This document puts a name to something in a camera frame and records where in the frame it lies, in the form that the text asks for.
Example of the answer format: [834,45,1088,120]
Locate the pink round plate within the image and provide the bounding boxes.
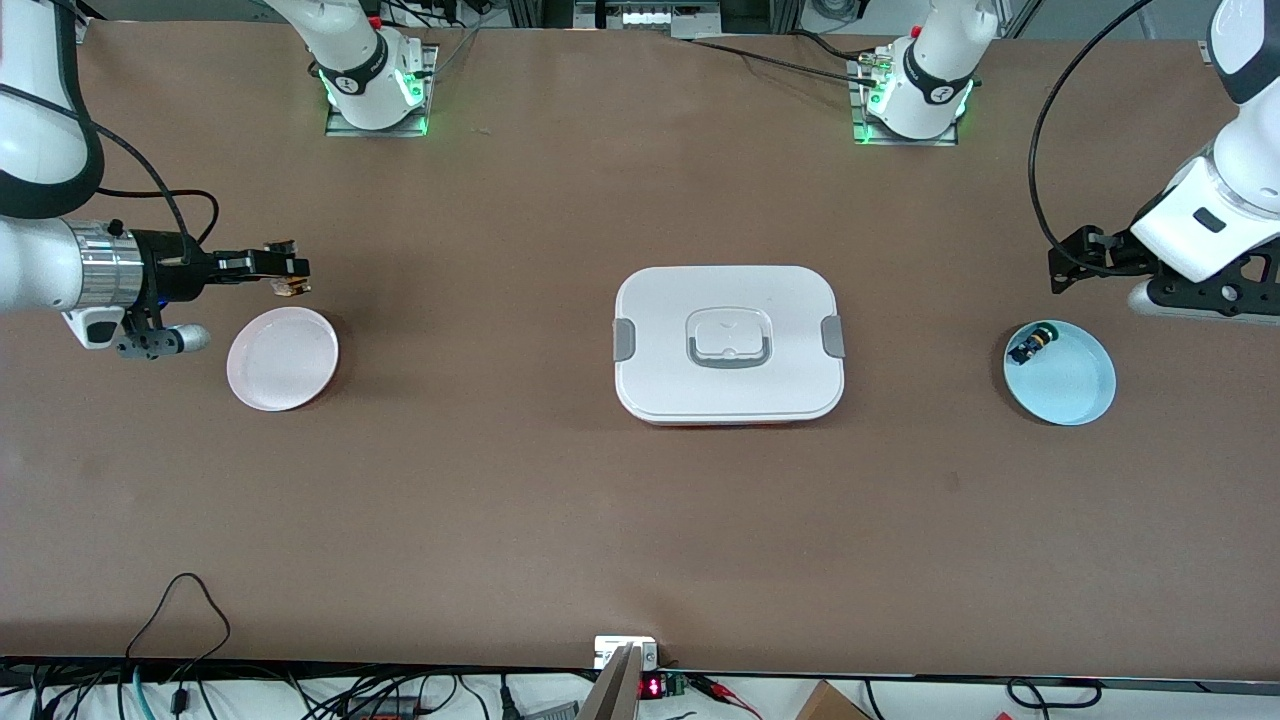
[226,306,340,413]

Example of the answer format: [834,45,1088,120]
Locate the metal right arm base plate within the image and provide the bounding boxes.
[325,45,439,138]

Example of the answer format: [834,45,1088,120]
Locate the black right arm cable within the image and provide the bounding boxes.
[0,85,221,246]

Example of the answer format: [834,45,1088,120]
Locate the white power strip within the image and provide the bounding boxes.
[573,0,723,39]

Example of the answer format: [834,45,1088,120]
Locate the black cable on table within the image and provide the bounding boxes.
[690,38,886,89]

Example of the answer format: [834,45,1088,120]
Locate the brown cardboard box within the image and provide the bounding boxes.
[795,680,871,720]

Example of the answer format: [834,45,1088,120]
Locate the orange push button switch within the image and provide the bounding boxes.
[262,238,313,301]

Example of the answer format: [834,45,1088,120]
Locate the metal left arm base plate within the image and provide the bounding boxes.
[848,55,959,148]

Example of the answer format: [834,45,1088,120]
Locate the black looped cable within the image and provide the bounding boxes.
[125,572,233,691]

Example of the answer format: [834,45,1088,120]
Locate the light blue round plate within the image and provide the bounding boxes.
[1003,319,1117,427]

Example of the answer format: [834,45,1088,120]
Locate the black coiled cable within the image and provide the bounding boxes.
[1005,678,1103,711]

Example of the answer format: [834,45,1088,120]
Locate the small white box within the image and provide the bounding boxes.
[594,636,659,669]

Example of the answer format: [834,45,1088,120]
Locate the thin grey cable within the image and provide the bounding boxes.
[425,25,481,81]

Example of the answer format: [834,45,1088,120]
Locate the red clip wires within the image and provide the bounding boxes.
[690,675,763,717]

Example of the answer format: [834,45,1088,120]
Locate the white lunch box grey handle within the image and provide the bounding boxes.
[612,265,847,428]

